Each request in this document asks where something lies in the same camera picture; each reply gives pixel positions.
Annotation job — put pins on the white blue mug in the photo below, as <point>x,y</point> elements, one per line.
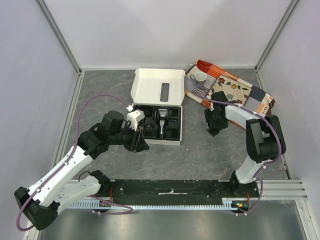
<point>199,78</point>

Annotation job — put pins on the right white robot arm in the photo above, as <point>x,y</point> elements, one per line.
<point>264,138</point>

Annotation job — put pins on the floral square plate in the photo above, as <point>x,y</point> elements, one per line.
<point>234,90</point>

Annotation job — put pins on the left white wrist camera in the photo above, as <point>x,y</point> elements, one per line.
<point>134,118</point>

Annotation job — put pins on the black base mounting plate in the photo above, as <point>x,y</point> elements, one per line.
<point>138,192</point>

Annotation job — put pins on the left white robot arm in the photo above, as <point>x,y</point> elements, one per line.
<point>43,201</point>

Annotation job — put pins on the white clipper kit box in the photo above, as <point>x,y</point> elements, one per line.
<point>155,89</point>

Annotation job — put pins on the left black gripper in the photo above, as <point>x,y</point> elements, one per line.
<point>138,143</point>

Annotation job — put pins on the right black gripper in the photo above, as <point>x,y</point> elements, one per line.
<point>215,122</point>

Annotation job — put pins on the patterned colourful cloth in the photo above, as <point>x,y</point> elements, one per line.
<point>258,101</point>

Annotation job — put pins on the black silver hair clipper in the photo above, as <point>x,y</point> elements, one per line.
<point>163,113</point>

